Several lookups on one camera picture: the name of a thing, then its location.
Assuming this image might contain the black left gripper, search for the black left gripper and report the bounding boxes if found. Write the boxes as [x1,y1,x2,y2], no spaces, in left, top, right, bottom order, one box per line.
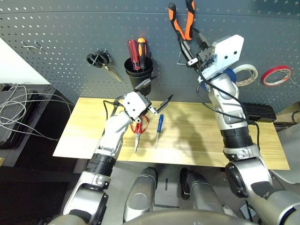
[135,76,174,122]

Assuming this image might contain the silver robot leg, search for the silver robot leg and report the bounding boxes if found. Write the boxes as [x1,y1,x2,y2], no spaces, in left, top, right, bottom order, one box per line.
[180,166,225,214]
[123,166,158,222]

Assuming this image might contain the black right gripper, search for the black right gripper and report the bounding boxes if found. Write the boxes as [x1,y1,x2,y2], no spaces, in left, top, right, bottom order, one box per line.
[180,27,216,71]

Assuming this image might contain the black plastic tool case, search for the black plastic tool case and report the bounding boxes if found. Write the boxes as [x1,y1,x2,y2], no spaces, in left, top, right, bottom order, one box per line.
[241,102,277,122]

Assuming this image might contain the red tape roll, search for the red tape roll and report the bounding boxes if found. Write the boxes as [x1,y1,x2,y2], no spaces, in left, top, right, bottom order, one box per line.
[261,65,293,87]

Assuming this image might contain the dark grey pegboard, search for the dark grey pegboard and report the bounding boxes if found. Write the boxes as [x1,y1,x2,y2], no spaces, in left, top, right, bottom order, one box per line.
[0,0,300,113]

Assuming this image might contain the black side shelf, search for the black side shelf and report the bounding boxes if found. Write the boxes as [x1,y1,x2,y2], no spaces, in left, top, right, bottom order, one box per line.
[0,83,79,168]

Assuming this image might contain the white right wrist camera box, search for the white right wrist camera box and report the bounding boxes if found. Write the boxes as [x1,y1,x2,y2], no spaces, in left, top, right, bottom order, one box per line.
[199,34,244,80]

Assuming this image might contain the grey loose cables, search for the grey loose cables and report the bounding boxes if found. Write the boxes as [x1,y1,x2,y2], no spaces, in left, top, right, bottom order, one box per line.
[0,83,75,141]

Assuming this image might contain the blue-handled screwdriver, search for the blue-handled screwdriver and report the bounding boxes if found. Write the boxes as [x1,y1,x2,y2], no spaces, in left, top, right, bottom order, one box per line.
[154,114,165,149]

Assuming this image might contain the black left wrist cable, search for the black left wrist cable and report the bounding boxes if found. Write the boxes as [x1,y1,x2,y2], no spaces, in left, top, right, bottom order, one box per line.
[102,96,125,118]

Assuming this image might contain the grey foot pedal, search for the grey foot pedal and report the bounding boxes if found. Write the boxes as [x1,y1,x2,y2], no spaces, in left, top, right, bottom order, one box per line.
[239,202,256,218]

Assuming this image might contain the clear red screwdriver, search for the clear red screwdriver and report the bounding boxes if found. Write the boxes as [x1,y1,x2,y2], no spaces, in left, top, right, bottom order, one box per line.
[127,39,141,70]

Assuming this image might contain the white tape roll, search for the white tape roll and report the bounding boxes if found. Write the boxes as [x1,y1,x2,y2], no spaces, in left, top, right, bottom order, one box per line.
[231,63,259,87]

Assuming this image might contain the grey robot torso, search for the grey robot torso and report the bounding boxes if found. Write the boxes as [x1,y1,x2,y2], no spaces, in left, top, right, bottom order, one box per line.
[46,209,258,225]

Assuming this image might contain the black cup holder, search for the black cup holder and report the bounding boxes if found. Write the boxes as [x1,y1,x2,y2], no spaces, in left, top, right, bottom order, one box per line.
[124,56,154,96]

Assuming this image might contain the orange and black screwdriver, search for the orange and black screwdriver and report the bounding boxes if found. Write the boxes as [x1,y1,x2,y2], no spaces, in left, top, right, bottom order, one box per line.
[137,37,148,71]

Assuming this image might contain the orange and black pliers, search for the orange and black pliers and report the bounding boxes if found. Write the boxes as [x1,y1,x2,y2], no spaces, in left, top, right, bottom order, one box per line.
[168,0,196,47]

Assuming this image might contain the black-handled scissors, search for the black-handled scissors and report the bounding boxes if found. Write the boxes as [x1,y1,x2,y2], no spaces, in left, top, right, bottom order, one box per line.
[86,48,124,83]

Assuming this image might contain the silver left robot leg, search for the silver left robot leg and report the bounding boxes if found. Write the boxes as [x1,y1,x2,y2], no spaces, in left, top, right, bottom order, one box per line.
[123,166,158,222]

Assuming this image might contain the dark grey equipment case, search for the dark grey equipment case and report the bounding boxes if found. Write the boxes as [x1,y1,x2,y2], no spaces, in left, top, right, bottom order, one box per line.
[0,89,28,148]

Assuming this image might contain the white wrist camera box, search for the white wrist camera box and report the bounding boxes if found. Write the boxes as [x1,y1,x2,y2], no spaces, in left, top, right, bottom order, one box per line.
[199,34,244,80]
[121,91,150,122]

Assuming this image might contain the blue tape roll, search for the blue tape roll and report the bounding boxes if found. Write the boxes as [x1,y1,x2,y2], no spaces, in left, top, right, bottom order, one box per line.
[200,67,236,91]

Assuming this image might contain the silver right robot leg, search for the silver right robot leg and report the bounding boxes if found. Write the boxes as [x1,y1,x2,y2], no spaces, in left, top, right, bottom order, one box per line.
[180,166,225,214]

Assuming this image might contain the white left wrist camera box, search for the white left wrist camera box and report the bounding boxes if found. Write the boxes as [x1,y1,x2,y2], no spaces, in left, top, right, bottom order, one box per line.
[121,91,150,122]

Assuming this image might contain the red-handled scissors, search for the red-handled scissors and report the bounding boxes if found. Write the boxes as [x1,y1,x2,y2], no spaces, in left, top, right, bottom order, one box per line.
[130,114,150,154]

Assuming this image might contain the wire loop pliers hook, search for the wire loop pliers hook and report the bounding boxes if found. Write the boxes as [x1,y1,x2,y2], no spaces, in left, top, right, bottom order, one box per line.
[177,50,188,66]

